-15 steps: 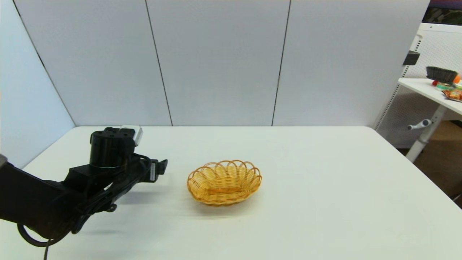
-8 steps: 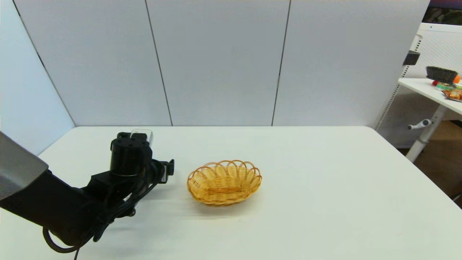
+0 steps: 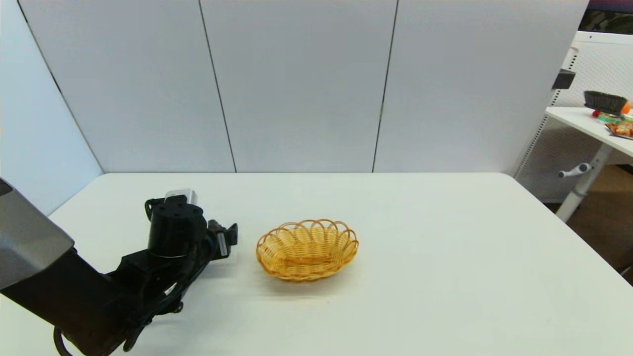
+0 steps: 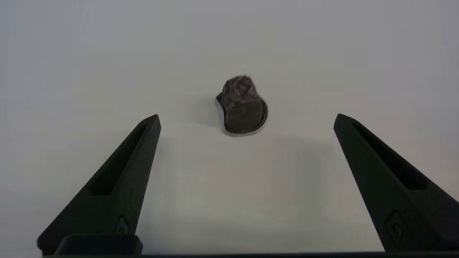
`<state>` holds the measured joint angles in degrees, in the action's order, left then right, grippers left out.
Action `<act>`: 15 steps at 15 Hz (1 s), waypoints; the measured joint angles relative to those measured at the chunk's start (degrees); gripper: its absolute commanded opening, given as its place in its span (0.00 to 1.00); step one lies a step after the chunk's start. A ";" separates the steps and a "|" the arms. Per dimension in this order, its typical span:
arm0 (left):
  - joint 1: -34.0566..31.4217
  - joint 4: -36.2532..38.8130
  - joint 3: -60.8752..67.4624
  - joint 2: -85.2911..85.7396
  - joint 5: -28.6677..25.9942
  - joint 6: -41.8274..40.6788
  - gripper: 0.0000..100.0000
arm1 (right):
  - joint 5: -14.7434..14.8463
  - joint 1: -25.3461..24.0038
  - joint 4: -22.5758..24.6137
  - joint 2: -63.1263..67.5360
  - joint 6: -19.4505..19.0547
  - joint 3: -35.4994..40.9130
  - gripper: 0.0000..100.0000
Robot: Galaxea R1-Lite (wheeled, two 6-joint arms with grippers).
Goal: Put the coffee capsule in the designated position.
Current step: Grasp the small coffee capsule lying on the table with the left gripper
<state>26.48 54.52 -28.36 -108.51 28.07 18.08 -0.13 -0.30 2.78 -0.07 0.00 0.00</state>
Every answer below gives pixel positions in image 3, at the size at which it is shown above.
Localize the orange snack packet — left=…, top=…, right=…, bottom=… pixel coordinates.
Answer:
left=604, top=121, right=633, bottom=141

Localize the white pegboard panel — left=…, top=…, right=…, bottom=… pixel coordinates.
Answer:
left=512, top=31, right=633, bottom=203

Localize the white side table leg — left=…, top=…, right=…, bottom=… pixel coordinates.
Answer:
left=555, top=143, right=613, bottom=223

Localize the dark screen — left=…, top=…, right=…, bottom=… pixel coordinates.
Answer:
left=576, top=0, right=633, bottom=35

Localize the black woven bowl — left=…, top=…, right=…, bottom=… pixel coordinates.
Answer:
left=584, top=90, right=629, bottom=115

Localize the white table crank handle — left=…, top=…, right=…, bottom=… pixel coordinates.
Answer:
left=558, top=163, right=592, bottom=178

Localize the oval woven wicker basket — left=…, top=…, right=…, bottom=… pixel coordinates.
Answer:
left=256, top=219, right=360, bottom=282

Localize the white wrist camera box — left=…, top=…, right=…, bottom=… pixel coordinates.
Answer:
left=165, top=188, right=199, bottom=206

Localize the small black box on pegboard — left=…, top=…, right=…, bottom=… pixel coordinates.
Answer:
left=551, top=69, right=576, bottom=90

